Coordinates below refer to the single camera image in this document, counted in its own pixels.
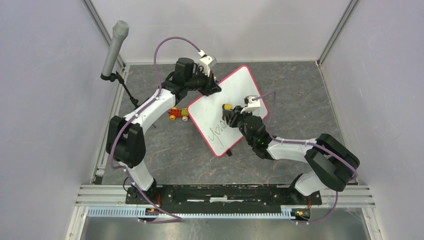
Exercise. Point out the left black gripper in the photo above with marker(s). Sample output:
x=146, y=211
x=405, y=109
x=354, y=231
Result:
x=211, y=87

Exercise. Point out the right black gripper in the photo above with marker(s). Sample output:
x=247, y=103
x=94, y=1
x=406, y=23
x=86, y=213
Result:
x=232, y=116

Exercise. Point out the yellow bone-shaped eraser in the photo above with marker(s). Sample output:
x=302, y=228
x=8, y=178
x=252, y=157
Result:
x=227, y=107

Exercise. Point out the pink framed whiteboard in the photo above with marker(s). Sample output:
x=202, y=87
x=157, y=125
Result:
x=207, y=112

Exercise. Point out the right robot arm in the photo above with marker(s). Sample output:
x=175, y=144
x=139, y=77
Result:
x=332, y=165

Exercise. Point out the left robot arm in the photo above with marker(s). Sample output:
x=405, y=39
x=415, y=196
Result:
x=126, y=135

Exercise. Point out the red toy block car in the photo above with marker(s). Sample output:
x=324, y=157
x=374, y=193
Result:
x=175, y=113

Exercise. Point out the grey microphone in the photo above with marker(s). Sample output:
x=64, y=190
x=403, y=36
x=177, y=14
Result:
x=120, y=31

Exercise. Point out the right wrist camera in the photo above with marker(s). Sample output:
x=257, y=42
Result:
x=252, y=103

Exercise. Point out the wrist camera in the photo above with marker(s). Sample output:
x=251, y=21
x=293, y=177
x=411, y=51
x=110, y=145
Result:
x=206, y=62
x=252, y=103

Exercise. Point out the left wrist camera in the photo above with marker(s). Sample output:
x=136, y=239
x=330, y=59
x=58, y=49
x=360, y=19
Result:
x=206, y=62

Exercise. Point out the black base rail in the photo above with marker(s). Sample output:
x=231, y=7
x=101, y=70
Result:
x=170, y=203

